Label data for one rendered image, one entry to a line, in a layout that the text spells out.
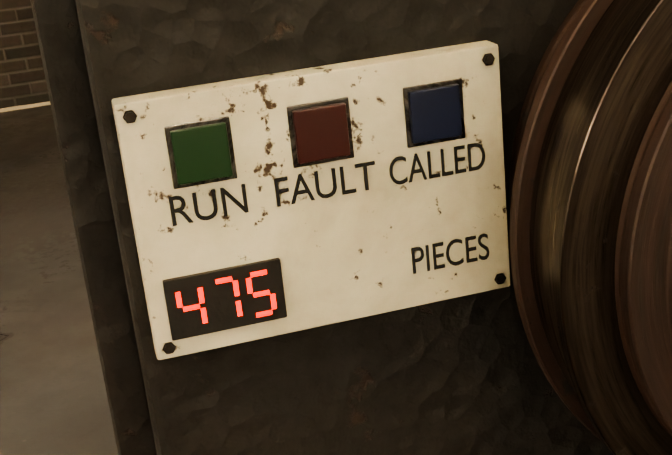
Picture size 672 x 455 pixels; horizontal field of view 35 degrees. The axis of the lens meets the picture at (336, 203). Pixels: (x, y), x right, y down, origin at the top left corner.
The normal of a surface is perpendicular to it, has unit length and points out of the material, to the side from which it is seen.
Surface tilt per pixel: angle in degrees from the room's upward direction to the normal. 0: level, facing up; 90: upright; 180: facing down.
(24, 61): 90
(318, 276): 90
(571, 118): 66
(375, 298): 90
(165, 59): 90
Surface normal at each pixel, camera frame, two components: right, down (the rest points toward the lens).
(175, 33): 0.26, 0.29
